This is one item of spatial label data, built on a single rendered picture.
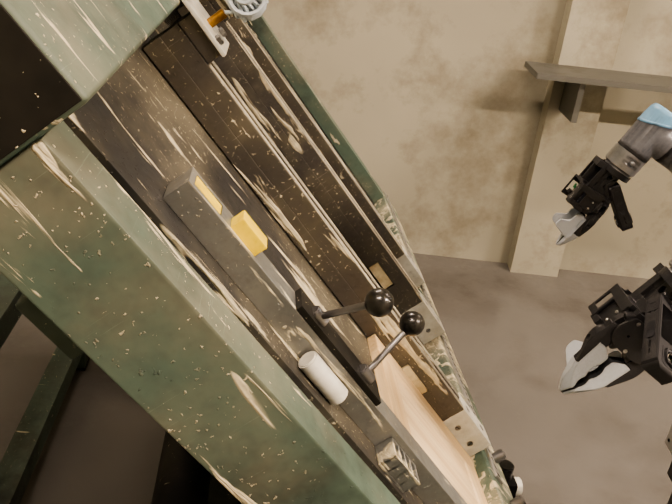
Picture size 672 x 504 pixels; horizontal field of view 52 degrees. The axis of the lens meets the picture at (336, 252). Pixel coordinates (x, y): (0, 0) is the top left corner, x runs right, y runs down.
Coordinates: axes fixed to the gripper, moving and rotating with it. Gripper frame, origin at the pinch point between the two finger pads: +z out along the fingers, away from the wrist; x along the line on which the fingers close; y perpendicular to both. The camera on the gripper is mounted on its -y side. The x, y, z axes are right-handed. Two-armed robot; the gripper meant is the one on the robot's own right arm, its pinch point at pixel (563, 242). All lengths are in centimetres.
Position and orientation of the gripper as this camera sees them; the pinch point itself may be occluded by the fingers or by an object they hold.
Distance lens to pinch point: 168.5
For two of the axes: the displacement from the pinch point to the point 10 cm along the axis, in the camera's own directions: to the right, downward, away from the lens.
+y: -8.4, -5.1, -1.9
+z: -5.4, 7.4, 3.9
